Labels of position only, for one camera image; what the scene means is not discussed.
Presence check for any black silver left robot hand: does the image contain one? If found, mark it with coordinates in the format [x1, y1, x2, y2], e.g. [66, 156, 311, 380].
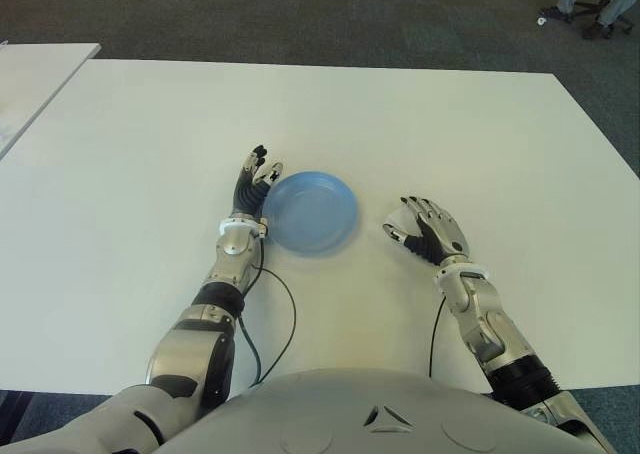
[232, 144, 285, 220]

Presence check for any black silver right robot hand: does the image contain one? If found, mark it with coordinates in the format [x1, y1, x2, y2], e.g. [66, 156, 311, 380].
[382, 196, 470, 267]

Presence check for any blue round plate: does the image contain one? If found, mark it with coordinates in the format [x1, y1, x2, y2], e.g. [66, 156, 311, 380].
[262, 170, 360, 254]

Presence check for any grey robot torso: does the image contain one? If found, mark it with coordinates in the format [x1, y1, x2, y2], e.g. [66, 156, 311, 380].
[0, 366, 601, 454]

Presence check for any neighbouring white table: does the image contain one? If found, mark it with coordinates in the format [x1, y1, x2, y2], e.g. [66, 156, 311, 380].
[0, 42, 101, 160]

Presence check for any black office chair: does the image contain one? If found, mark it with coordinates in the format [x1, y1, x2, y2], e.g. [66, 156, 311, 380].
[564, 0, 634, 33]

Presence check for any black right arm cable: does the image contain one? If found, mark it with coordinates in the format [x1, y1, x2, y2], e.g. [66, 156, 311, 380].
[427, 293, 449, 378]

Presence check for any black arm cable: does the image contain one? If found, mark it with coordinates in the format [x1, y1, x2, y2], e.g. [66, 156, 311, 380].
[427, 293, 449, 378]
[238, 233, 298, 388]

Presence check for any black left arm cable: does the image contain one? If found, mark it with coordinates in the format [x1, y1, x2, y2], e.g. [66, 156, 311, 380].
[238, 233, 298, 388]

